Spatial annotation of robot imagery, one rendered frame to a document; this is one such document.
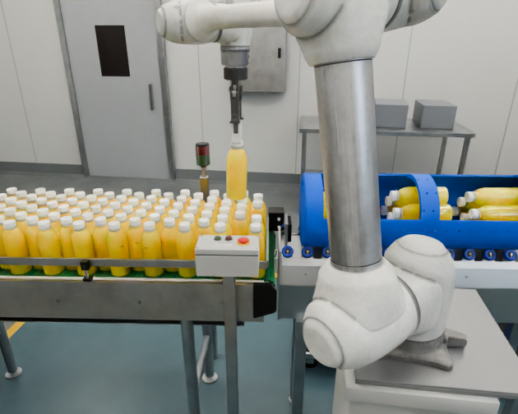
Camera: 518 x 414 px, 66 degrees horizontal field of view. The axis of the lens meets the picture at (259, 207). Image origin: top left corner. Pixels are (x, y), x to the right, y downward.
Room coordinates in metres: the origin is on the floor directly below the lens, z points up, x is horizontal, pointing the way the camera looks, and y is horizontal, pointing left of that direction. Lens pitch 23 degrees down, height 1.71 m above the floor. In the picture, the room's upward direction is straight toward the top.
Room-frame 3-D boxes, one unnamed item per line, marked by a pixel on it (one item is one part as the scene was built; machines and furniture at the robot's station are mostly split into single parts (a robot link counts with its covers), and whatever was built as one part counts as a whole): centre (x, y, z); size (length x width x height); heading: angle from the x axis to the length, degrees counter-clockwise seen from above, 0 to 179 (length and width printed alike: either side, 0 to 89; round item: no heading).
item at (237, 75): (1.30, 0.07, 1.58); 0.08 x 0.07 x 0.09; 178
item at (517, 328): (1.47, -1.16, 0.31); 0.06 x 0.06 x 0.63; 88
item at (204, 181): (1.79, 0.26, 0.55); 0.04 x 0.04 x 1.10; 88
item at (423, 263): (0.78, -0.36, 1.18); 0.18 x 0.16 x 0.22; 127
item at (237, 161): (1.30, 0.08, 1.28); 0.07 x 0.07 x 0.19
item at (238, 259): (1.14, 0.10, 1.05); 0.20 x 0.10 x 0.10; 88
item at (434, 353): (0.79, -0.39, 1.05); 0.22 x 0.18 x 0.06; 76
